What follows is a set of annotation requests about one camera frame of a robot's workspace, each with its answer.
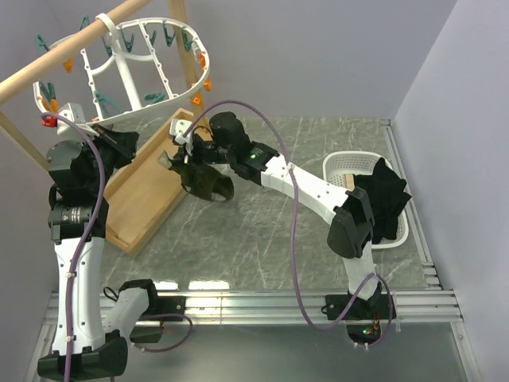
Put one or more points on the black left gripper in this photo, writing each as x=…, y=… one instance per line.
x=123, y=144

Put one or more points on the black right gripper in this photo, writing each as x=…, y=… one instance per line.
x=188, y=158

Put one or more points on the olive green underwear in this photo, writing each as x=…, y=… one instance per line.
x=203, y=181

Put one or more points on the teal clothes peg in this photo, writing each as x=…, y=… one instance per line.
x=41, y=45
x=106, y=104
x=154, y=98
x=128, y=41
x=169, y=37
x=85, y=22
x=152, y=37
x=47, y=90
x=187, y=40

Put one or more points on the white plastic clip hanger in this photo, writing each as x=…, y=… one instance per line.
x=143, y=52

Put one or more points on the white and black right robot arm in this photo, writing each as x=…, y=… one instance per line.
x=347, y=212

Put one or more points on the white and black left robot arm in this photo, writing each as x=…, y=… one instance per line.
x=86, y=345

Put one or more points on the wooden drying rack stand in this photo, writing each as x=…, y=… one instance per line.
x=142, y=195

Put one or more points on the white clothes peg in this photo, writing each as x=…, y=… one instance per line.
x=195, y=48

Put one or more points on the white plastic laundry basket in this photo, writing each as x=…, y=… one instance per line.
x=337, y=164

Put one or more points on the beige garment in basket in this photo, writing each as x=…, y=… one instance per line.
x=349, y=181

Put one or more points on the black garment in basket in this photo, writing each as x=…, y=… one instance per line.
x=388, y=198

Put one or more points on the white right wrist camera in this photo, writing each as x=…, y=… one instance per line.
x=178, y=131

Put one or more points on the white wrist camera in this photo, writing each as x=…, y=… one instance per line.
x=75, y=113
x=178, y=131

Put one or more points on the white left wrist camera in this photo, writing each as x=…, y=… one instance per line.
x=75, y=113

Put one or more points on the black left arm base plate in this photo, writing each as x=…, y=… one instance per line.
x=173, y=305

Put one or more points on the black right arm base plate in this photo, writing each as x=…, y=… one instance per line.
x=361, y=310

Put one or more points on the aluminium mounting rail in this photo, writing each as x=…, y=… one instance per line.
x=279, y=307

